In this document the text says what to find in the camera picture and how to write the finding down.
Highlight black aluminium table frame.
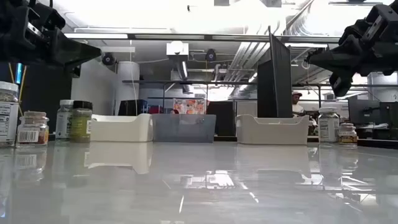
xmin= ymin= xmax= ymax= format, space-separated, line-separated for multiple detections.
xmin=48 ymin=133 xmax=398 ymax=149

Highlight pale grey plastic bin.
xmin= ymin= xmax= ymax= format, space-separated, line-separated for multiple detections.
xmin=236 ymin=114 xmax=310 ymax=146

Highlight long ceiling light bar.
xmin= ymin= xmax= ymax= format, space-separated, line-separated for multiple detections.
xmin=63 ymin=32 xmax=341 ymax=44

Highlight black chair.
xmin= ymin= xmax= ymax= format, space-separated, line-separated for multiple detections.
xmin=118 ymin=99 xmax=149 ymax=116

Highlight black-lid green spice jar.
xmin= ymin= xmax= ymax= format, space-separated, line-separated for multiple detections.
xmin=69 ymin=100 xmax=93 ymax=143

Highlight colourful poster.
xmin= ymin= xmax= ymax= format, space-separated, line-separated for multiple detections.
xmin=173 ymin=98 xmax=206 ymax=115

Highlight silver ceiling ducts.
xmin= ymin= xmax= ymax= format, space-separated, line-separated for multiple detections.
xmin=223 ymin=42 xmax=271 ymax=83

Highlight black partition panel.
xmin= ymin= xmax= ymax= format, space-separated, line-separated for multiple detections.
xmin=257 ymin=26 xmax=293 ymax=118

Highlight white-lid bagel seasoning jar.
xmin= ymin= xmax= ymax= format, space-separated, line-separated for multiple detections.
xmin=0 ymin=81 xmax=20 ymax=147
xmin=317 ymin=106 xmax=340 ymax=144
xmin=55 ymin=99 xmax=75 ymax=139

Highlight black cabinet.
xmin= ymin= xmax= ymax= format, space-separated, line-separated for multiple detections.
xmin=206 ymin=101 xmax=237 ymax=137

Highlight white ceiling lamp box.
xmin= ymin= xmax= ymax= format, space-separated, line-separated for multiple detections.
xmin=166 ymin=40 xmax=190 ymax=62

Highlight white plastic bin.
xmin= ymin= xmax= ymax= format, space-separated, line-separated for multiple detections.
xmin=90 ymin=113 xmax=154 ymax=143

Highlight cork-top small glass jar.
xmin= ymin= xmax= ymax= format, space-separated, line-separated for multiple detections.
xmin=338 ymin=123 xmax=358 ymax=146
xmin=17 ymin=111 xmax=50 ymax=147

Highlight yellow cable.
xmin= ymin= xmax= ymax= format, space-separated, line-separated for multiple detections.
xmin=8 ymin=63 xmax=27 ymax=116

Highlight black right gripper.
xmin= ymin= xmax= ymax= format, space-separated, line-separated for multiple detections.
xmin=306 ymin=2 xmax=398 ymax=96

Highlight black desk monitor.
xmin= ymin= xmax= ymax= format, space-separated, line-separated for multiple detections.
xmin=348 ymin=99 xmax=381 ymax=125
xmin=379 ymin=101 xmax=398 ymax=125

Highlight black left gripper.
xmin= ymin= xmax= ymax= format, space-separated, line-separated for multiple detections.
xmin=0 ymin=0 xmax=102 ymax=78

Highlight person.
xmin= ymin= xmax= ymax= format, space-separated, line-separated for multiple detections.
xmin=291 ymin=91 xmax=308 ymax=118

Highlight white cylindrical column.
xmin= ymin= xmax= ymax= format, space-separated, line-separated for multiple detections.
xmin=115 ymin=61 xmax=141 ymax=116

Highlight grey translucent plastic bin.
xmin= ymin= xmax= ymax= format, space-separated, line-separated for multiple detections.
xmin=151 ymin=113 xmax=217 ymax=144

